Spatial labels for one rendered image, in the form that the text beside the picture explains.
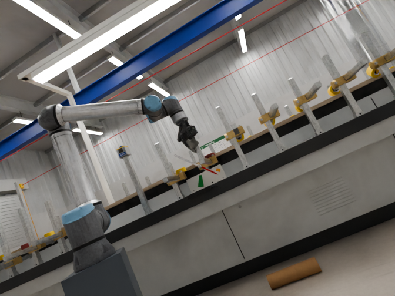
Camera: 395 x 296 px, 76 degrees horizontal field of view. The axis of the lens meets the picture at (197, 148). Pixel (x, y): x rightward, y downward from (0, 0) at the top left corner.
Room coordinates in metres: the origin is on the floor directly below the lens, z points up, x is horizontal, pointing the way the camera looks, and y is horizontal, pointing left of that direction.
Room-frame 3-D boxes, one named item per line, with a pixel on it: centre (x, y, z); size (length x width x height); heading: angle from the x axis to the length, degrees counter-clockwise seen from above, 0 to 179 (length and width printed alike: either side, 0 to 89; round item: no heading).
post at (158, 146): (1.78, 0.25, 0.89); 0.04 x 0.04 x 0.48; 81
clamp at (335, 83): (1.58, -1.01, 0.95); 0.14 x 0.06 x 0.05; 81
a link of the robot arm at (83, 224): (1.23, 0.66, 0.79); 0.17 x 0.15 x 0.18; 10
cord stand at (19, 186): (3.25, 2.35, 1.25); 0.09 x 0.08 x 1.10; 81
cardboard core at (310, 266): (1.60, -0.20, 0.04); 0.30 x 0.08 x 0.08; 81
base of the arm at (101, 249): (1.22, 0.66, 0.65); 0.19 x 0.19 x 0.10
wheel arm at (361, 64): (1.55, -1.02, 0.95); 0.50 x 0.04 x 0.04; 171
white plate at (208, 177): (1.72, 0.04, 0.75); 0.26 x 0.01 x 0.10; 81
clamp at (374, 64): (1.54, -1.25, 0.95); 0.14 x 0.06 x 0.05; 81
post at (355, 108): (1.58, -0.98, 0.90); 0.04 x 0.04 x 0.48; 81
